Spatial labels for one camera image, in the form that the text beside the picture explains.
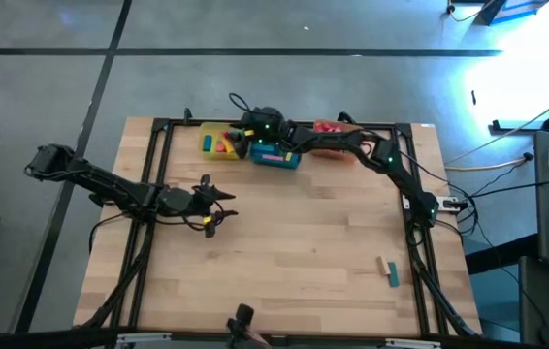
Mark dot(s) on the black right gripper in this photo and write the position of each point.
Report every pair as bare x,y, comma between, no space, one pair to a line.
269,126

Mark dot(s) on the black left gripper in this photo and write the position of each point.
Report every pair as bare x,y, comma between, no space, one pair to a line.
182,199

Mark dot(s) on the yellow wooden cylinder block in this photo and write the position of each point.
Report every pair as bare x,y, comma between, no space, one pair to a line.
229,146

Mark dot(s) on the red rectangular wooden block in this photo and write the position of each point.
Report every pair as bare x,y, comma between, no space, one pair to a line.
220,147

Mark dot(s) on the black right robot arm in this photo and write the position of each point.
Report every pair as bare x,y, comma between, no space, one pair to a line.
391,160

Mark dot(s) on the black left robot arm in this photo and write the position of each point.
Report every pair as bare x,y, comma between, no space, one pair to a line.
105,181

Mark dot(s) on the yellow translucent plastic bin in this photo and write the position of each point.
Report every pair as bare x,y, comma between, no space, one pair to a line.
211,130

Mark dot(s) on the blue wooden block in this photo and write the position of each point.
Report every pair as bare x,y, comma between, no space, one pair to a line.
207,143

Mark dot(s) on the teal plastic bin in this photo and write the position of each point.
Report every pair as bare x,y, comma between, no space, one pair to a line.
274,165

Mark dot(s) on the thin yellow plank block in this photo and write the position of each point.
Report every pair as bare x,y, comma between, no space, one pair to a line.
288,157

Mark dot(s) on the orange translucent plastic bin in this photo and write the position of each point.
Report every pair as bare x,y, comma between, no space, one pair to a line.
337,126

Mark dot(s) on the black hand-held tool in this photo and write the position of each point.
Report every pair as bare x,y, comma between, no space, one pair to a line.
241,320

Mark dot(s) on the person's hand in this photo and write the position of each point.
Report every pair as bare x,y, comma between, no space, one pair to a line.
256,340

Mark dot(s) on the small natural wood plank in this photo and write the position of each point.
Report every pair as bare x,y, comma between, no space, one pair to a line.
382,265

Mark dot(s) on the white mounting plate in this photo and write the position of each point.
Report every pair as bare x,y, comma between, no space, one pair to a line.
405,201

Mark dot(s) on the teal wooden plank block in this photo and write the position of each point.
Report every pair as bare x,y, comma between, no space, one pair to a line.
393,274

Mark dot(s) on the white power strip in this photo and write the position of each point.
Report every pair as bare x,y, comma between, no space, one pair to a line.
449,204

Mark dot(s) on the black floor stand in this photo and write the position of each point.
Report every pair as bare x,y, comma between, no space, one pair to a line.
517,128

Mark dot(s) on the blue edged floor board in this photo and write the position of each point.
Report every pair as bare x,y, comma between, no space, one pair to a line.
512,7

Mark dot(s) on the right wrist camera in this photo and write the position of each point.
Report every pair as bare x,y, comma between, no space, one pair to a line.
249,119

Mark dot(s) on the white mount bracket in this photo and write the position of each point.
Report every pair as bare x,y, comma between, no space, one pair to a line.
143,338
412,343

